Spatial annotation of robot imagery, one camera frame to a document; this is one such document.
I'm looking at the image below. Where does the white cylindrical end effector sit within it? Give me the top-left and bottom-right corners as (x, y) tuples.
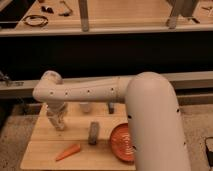
(47, 102), (67, 126)

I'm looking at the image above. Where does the small white bottle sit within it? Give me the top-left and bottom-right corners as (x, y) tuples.
(54, 122), (65, 131)

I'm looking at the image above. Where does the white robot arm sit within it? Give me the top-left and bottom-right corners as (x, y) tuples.
(33, 71), (191, 171)

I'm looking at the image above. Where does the white plastic cup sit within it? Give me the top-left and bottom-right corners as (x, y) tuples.
(79, 102), (91, 113)

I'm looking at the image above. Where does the orange toy carrot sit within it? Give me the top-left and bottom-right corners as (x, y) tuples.
(56, 144), (81, 161)

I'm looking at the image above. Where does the wooden board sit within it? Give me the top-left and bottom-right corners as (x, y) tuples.
(21, 103), (135, 171)

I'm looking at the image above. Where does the grey rectangular block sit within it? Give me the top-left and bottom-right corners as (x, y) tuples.
(88, 122), (99, 145)

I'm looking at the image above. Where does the dark grey eraser block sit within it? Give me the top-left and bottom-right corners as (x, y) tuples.
(107, 102), (114, 114)

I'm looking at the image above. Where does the orange ridged plate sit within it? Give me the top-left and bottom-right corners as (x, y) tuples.
(109, 123), (134, 163)

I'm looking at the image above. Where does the small dark object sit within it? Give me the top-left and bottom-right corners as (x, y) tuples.
(41, 6), (54, 14)

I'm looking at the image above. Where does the black device at edge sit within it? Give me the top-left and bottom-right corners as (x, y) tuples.
(204, 137), (213, 167)

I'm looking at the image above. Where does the metal clamp bracket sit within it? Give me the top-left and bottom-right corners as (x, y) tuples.
(0, 70), (24, 87)

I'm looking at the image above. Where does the coiled black cable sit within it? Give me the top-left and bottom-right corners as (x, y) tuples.
(23, 14), (49, 28)

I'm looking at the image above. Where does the dark curved cable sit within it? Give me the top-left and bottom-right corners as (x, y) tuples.
(57, 0), (74, 17)

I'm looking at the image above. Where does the grey metal post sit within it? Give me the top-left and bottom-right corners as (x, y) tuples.
(165, 0), (188, 30)
(78, 0), (89, 32)

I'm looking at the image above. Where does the grey metal post right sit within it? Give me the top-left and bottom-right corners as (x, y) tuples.
(165, 0), (188, 30)

